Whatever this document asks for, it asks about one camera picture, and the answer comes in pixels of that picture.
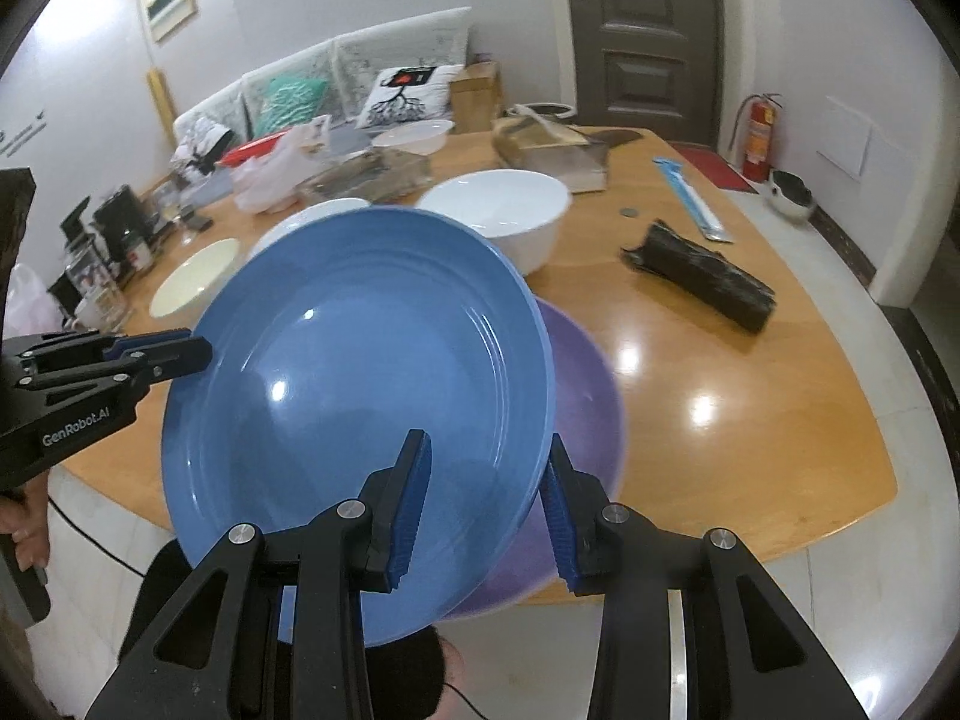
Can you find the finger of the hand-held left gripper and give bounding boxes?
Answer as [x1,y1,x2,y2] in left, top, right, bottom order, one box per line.
[15,336,215,402]
[19,328,196,372]

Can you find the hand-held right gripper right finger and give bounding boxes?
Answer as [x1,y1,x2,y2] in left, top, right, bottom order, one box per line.
[544,433,882,720]

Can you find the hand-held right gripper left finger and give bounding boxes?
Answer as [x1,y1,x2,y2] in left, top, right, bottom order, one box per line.
[82,429,434,720]

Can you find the blue plate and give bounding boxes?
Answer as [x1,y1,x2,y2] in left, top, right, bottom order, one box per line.
[160,208,556,647]

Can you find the large white bowl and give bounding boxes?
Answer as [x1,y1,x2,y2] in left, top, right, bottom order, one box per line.
[415,170,571,276]

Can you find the person's left hand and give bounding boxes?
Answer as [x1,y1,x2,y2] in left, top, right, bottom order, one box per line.
[0,491,52,572]

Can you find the small cream plate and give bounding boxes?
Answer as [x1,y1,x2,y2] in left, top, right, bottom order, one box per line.
[148,238,241,318]

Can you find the pink plastic bag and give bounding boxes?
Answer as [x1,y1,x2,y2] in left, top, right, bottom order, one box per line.
[6,264,59,336]

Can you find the purple plate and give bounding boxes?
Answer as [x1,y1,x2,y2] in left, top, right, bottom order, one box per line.
[431,296,627,620]

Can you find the black coffee machine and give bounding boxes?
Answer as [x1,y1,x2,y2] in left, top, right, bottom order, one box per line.
[94,184,155,271]

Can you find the dark brown object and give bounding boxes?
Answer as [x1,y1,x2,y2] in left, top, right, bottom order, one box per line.
[0,169,36,331]

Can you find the grey sheet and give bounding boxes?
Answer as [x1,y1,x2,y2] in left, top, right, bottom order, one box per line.
[180,165,241,209]

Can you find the white plate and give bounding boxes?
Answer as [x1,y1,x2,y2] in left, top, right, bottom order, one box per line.
[247,197,372,260]

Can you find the black and white patterned cloth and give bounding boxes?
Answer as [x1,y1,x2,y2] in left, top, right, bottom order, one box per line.
[176,120,235,166]

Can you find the clear plastic bag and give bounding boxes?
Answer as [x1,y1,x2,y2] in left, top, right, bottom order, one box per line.
[232,115,353,215]

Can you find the red plastic lid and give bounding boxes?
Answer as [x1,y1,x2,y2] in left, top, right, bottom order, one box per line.
[217,131,290,166]

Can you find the wooden pole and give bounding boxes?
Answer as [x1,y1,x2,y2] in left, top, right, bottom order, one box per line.
[146,67,177,143]

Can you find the clear glass container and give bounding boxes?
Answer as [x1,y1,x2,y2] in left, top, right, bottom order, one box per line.
[296,148,436,203]

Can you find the teal cushion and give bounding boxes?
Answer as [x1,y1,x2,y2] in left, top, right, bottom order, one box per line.
[251,75,329,134]

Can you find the dark wrapped package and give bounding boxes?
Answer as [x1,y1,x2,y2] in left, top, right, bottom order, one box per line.
[619,219,778,333]

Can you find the white bowl with scalloped rim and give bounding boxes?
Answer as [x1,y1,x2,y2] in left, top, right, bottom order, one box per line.
[371,118,456,157]

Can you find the white tree print cushion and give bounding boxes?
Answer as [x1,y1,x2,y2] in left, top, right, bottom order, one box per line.
[354,64,464,128]

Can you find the blue and white long packet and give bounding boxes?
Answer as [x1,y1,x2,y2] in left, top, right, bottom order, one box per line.
[651,156,734,245]

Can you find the white patterned sofa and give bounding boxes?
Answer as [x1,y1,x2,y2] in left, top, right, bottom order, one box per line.
[172,6,473,158]

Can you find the brown paper bag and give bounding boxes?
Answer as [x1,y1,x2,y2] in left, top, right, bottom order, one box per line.
[491,106,612,192]

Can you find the red doormat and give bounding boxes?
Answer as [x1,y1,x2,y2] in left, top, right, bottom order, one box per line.
[667,141,758,192]

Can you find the cardboard box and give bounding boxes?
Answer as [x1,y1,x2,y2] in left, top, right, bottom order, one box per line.
[448,58,502,134]

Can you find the white round helmet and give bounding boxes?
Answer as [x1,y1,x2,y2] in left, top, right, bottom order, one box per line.
[766,169,817,222]

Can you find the dark round basin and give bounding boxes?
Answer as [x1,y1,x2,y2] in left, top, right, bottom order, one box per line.
[506,101,578,122]

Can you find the red fire extinguisher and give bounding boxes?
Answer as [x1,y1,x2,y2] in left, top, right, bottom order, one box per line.
[739,92,782,182]

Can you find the dark grey door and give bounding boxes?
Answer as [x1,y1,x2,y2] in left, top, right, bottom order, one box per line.
[566,0,725,151]

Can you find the black cable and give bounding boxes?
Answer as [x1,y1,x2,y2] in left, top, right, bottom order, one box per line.
[43,476,151,580]

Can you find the white wall panel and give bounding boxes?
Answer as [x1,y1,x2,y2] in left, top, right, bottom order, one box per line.
[816,96,875,181]

